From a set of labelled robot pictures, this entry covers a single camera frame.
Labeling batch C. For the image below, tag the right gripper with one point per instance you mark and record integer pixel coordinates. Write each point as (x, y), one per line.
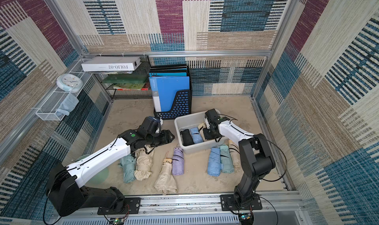
(208, 133)

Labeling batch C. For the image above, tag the mint green folded umbrella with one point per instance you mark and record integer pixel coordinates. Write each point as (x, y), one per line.
(128, 166)

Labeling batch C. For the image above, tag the black wire shelf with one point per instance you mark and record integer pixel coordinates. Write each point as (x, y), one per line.
(128, 91)

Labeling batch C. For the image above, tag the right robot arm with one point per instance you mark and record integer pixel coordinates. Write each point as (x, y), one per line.
(256, 160)

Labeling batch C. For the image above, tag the beige umbrella black tip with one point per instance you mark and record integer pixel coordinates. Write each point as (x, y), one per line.
(202, 127)

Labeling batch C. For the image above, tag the white plastic storage box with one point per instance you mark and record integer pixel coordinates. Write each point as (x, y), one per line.
(191, 121)

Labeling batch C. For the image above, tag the blue folded umbrella right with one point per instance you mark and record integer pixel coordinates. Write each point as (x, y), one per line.
(214, 163)

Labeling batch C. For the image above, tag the beige umbrella far right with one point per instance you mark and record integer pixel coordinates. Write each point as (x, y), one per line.
(234, 152)

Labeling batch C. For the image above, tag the purple folded umbrella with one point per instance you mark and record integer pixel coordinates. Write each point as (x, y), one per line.
(178, 162)

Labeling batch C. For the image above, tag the cream crumpled folded umbrella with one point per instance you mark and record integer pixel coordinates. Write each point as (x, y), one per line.
(144, 162)

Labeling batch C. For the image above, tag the black file holder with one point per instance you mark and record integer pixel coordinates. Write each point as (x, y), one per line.
(182, 102)

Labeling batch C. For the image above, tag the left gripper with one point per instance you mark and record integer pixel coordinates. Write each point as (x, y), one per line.
(166, 137)

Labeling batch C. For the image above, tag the teal folded umbrella right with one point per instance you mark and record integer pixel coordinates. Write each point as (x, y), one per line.
(226, 159)

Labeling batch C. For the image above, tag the blue folder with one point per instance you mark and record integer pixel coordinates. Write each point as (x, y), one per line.
(164, 89)

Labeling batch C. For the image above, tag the beige umbrella wooden handle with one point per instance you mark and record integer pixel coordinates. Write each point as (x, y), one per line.
(165, 182)

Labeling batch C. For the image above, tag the light blue umbrella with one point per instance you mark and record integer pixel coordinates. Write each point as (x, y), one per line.
(196, 136)

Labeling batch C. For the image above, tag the light blue cloth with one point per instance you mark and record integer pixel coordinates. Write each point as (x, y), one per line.
(67, 105)

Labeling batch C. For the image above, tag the white folio box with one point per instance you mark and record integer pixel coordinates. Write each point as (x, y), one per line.
(111, 63)

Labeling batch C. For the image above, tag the white wire basket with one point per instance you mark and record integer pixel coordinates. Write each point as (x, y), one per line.
(47, 109)

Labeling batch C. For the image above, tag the white round clock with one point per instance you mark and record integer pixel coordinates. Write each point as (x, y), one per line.
(69, 83)

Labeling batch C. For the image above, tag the green open umbrella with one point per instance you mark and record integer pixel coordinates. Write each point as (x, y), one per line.
(100, 177)

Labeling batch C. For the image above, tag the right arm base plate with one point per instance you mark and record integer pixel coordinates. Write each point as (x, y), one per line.
(229, 203)

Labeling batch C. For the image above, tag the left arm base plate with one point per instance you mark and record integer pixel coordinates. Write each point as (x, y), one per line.
(128, 205)

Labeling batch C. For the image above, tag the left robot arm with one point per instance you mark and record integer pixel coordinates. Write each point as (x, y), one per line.
(66, 187)

